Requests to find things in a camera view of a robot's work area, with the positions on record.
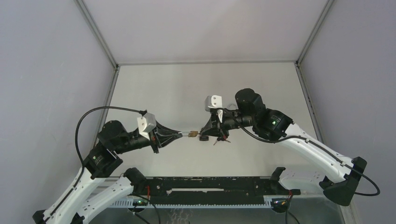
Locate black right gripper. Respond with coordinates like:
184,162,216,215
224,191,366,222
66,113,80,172
201,107,255,138

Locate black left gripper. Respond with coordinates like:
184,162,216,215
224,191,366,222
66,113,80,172
115,119,183,153

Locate black-headed key bunch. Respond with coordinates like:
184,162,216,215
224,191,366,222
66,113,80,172
213,137,230,146

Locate orange black padlock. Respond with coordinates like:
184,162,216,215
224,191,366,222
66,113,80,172
199,135,209,141

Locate small brass padlock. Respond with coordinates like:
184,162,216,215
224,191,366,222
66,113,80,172
181,131,199,138

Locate large brass padlock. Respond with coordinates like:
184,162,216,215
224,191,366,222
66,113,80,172
227,103,238,110

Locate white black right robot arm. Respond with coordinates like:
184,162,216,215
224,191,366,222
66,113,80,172
200,88,367,206

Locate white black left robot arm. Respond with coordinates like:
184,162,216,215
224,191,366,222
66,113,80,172
33,120,183,224

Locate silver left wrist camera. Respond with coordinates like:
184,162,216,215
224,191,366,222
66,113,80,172
137,113,156,140

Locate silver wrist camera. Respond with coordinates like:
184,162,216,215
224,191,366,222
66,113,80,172
137,113,156,140
205,95,223,123

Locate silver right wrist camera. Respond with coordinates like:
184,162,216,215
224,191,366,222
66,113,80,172
205,95,223,123

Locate black left camera cable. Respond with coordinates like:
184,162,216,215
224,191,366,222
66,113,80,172
43,106,148,224

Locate black camera cable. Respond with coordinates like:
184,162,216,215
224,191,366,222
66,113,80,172
43,106,148,224
221,109,381,197

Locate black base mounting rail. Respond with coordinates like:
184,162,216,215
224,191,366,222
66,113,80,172
133,176,300,206

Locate black right camera cable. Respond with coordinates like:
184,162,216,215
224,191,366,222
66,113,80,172
221,109,381,197

